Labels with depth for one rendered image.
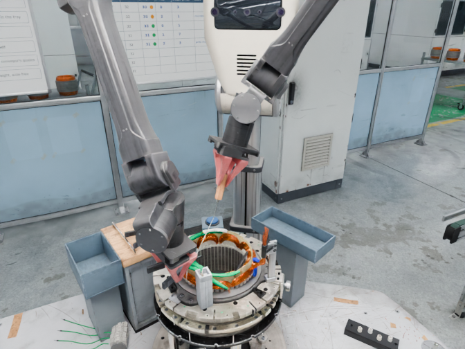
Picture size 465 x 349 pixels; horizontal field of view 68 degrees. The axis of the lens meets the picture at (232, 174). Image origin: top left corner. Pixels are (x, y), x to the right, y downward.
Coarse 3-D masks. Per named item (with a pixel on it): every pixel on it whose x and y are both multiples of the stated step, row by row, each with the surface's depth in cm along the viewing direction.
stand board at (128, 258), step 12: (108, 228) 108; (120, 228) 108; (132, 228) 108; (108, 240) 102; (120, 240) 102; (132, 240) 102; (120, 252) 97; (132, 252) 97; (144, 252) 97; (132, 264) 96
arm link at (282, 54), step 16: (320, 0) 59; (336, 0) 58; (304, 16) 61; (320, 16) 60; (288, 32) 63; (304, 32) 62; (272, 48) 65; (288, 48) 65; (256, 64) 68; (272, 64) 67; (288, 64) 66; (256, 80) 70; (272, 80) 69; (272, 96) 71
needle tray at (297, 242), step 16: (272, 208) 120; (256, 224) 112; (272, 224) 117; (288, 224) 117; (304, 224) 111; (288, 240) 104; (304, 240) 109; (320, 240) 109; (288, 256) 108; (304, 256) 101; (320, 256) 101; (288, 272) 111; (304, 272) 115; (304, 288) 119; (288, 304) 116
